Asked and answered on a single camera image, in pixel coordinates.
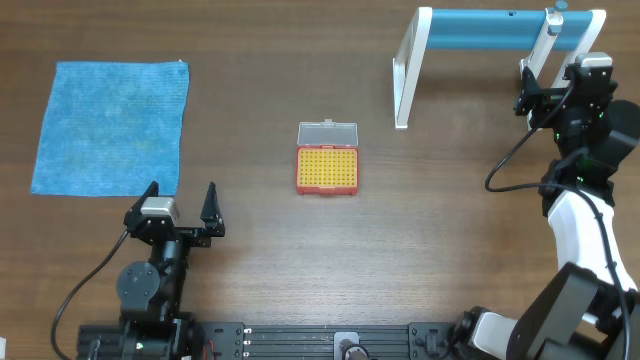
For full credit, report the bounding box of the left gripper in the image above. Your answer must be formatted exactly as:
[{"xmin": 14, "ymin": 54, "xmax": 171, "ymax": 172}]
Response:
[{"xmin": 123, "ymin": 180, "xmax": 226, "ymax": 249}]

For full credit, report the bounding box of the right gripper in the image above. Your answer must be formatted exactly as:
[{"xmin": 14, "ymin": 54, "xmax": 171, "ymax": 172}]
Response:
[{"xmin": 513, "ymin": 64, "xmax": 619, "ymax": 126}]

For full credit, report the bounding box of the white pipette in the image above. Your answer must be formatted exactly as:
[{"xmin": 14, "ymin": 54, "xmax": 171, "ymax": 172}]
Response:
[{"xmin": 518, "ymin": 0, "xmax": 570, "ymax": 89}]

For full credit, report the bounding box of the white and blue stand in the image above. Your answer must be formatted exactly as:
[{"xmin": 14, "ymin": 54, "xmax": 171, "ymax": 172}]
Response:
[{"xmin": 392, "ymin": 5, "xmax": 608, "ymax": 131}]

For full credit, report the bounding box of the blue cloth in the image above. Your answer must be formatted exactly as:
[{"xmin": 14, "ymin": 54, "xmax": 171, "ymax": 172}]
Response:
[{"xmin": 29, "ymin": 60, "xmax": 191, "ymax": 198}]

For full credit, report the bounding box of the red and yellow tip box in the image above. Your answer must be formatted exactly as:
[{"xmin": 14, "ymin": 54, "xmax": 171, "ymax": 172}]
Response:
[{"xmin": 295, "ymin": 118, "xmax": 361, "ymax": 197}]

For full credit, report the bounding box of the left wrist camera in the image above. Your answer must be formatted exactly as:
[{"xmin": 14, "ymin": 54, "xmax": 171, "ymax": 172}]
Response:
[{"xmin": 139, "ymin": 196, "xmax": 181, "ymax": 222}]

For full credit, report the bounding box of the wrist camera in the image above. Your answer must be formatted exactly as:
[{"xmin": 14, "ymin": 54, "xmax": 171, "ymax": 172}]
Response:
[
  {"xmin": 139, "ymin": 196, "xmax": 181, "ymax": 222},
  {"xmin": 573, "ymin": 51, "xmax": 614, "ymax": 70}
]

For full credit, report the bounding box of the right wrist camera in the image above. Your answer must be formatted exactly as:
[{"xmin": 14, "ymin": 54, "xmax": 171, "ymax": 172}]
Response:
[{"xmin": 573, "ymin": 51, "xmax": 614, "ymax": 70}]

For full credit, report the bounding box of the black cable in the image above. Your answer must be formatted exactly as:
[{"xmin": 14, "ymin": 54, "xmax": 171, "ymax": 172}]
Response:
[
  {"xmin": 483, "ymin": 82, "xmax": 609, "ymax": 226},
  {"xmin": 49, "ymin": 228, "xmax": 132, "ymax": 360}
]

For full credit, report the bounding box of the mounting rail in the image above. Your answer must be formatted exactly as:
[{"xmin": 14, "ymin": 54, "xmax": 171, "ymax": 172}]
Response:
[{"xmin": 77, "ymin": 321, "xmax": 456, "ymax": 360}]

